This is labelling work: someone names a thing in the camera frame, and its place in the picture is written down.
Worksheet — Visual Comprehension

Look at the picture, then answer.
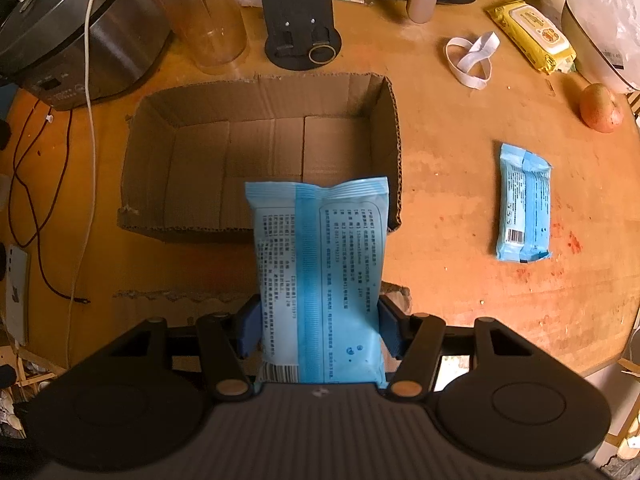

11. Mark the blue wipes pack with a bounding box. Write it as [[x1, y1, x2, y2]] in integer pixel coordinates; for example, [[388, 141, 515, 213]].
[[496, 143, 552, 263], [245, 177, 390, 387]]

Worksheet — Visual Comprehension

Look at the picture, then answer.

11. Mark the cardboard box lid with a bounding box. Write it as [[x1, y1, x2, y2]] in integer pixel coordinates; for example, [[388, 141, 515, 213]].
[[113, 282, 414, 331]]

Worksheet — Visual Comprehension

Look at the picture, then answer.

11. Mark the open cardboard box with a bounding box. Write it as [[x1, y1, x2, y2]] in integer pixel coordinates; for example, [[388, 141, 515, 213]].
[[117, 73, 402, 243]]

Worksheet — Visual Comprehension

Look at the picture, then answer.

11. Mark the white elastic band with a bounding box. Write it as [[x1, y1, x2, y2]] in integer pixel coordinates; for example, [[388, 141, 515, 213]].
[[444, 32, 500, 90]]

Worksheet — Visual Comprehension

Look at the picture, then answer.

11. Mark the red apple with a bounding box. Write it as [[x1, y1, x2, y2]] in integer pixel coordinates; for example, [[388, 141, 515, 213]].
[[579, 84, 623, 133]]

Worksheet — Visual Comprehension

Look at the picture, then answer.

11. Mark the yellow wet wipes pack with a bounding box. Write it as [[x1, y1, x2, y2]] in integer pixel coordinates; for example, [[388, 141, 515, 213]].
[[486, 0, 576, 75]]

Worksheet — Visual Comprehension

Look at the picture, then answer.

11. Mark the white bowl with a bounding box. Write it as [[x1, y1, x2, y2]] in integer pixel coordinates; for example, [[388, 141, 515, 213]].
[[561, 2, 639, 94]]

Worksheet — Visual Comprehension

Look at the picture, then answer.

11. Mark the clear bottle grey lid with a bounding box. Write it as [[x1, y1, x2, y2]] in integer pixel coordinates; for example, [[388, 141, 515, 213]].
[[152, 0, 247, 73]]

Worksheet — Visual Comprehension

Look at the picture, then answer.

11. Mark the black phone stand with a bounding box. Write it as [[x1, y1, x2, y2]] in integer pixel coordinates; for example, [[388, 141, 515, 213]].
[[262, 0, 342, 70]]

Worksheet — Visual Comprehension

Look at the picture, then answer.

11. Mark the steel rice cooker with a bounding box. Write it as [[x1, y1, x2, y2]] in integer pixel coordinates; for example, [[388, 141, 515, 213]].
[[1, 0, 170, 110]]

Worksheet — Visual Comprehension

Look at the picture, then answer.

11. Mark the clear plastic bag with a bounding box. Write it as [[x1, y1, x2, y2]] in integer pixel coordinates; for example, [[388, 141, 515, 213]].
[[568, 0, 639, 74]]

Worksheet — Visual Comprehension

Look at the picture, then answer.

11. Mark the black thin cable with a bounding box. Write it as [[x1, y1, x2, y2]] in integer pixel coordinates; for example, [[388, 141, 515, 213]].
[[6, 98, 91, 306]]

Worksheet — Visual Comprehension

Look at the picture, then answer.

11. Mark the white charging cable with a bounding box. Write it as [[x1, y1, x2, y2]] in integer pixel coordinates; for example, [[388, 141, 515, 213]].
[[64, 0, 104, 369]]

